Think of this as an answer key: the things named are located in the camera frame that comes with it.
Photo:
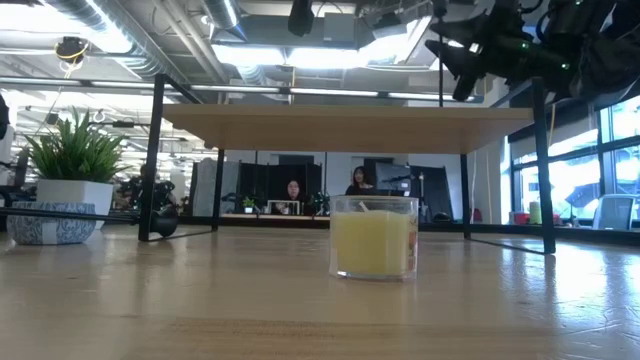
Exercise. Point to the small background potted plant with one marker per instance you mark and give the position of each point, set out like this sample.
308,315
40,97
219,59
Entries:
248,204

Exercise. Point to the grey office chair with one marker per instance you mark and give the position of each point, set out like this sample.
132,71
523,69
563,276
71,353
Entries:
615,212

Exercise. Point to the long ceiling light bar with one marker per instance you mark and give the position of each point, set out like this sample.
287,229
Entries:
325,92

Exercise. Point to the black monitor on stand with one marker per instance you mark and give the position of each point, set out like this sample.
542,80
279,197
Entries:
392,175

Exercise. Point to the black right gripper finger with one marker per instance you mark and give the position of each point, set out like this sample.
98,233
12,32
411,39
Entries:
472,65
475,27

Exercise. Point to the yellow candle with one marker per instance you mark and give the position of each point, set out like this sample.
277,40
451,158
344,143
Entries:
372,245

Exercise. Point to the person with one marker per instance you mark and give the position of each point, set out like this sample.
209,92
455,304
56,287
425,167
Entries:
293,195
160,192
360,182

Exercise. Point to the white picture frame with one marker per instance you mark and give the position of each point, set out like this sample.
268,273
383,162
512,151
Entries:
282,201

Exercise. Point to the green container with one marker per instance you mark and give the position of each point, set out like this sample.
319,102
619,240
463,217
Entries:
535,212

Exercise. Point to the red container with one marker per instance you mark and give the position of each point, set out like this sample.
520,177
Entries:
520,218

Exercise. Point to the black overhead camera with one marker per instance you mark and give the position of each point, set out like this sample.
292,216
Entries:
301,17

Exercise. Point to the green plant in white pot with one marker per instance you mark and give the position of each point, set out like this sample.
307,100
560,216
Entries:
75,192

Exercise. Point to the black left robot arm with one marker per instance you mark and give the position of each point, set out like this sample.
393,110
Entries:
3,117

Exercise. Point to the wooden shelf with black legs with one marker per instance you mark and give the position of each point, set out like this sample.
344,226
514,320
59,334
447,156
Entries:
350,130

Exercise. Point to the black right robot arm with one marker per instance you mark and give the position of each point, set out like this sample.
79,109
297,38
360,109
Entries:
615,55

